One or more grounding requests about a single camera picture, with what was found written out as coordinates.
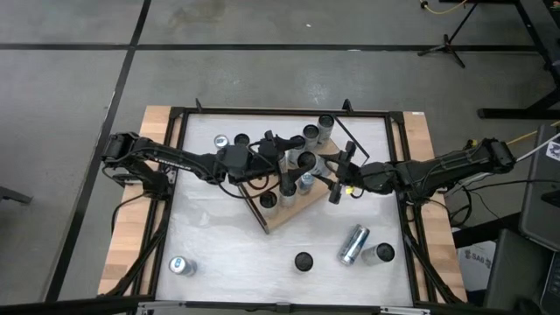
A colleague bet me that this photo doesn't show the dark chair base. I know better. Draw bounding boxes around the dark chair base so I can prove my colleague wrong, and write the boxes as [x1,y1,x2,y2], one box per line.
[0,185,34,206]

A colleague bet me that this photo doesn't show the yellow cable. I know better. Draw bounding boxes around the yellow cable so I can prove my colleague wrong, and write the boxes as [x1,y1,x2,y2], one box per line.
[507,120,560,148]
[418,0,469,16]

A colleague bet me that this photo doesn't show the white lettered box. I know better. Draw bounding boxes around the white lettered box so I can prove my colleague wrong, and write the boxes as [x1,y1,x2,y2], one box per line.
[454,239,498,292]

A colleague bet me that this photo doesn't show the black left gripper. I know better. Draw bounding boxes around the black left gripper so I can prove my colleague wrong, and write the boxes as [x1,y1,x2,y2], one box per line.
[248,129,316,181]

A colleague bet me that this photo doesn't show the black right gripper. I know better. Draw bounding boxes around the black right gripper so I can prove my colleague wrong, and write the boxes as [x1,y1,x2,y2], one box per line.
[312,140,402,205]

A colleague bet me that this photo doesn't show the wooden table side panel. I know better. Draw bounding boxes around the wooden table side panel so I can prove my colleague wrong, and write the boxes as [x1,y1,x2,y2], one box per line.
[402,111,468,304]
[96,105,185,297]

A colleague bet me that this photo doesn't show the wooden shelf with black frame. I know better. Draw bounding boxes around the wooden shelf with black frame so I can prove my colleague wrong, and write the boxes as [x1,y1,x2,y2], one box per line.
[231,114,372,235]

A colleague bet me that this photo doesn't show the black tripod stand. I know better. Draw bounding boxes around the black tripod stand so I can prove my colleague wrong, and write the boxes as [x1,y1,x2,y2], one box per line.
[417,2,480,69]

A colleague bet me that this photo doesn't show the grey equipment case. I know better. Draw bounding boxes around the grey equipment case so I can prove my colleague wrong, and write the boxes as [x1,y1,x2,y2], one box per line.
[519,124,560,253]

